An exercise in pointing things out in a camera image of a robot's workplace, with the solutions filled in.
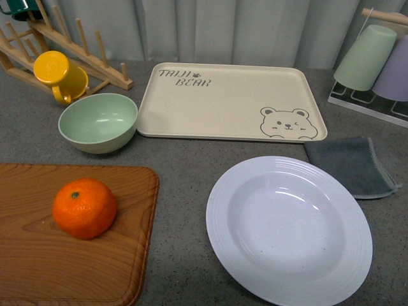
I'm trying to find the white round plate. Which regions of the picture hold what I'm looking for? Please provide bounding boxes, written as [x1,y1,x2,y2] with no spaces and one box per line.
[206,156,373,305]

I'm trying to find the orange mandarin fruit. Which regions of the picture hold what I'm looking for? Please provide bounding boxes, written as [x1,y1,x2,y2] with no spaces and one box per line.
[52,178,117,240]

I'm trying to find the beige bear serving tray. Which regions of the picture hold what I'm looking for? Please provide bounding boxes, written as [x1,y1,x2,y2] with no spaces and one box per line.
[137,63,328,143]

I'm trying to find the light green bowl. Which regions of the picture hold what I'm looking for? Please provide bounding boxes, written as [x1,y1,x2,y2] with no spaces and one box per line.
[58,93,138,154]

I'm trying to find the grey folded cloth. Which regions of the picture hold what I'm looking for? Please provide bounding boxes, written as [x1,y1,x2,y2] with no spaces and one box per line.
[304,137,402,200]

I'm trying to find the yellow mug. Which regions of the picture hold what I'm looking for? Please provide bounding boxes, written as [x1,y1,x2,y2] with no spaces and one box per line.
[33,51,89,105]

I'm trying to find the white cup holder rack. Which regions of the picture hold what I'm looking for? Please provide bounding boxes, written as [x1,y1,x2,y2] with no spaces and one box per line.
[328,8,407,128]

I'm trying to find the light green plastic cup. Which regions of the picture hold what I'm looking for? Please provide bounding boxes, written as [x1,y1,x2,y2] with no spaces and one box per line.
[334,25,397,91]

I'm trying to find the brown wooden cutting board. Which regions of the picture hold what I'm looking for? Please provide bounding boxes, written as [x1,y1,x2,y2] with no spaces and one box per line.
[1,163,159,305]

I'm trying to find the lilac plastic cup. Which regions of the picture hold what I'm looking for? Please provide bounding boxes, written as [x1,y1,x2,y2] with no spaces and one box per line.
[372,35,407,102]

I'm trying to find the wooden peg drying rack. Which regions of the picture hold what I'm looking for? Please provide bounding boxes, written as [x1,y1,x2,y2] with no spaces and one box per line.
[1,1,134,96]

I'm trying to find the dark green mug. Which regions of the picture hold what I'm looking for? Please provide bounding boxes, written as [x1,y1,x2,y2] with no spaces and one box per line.
[1,0,42,21]

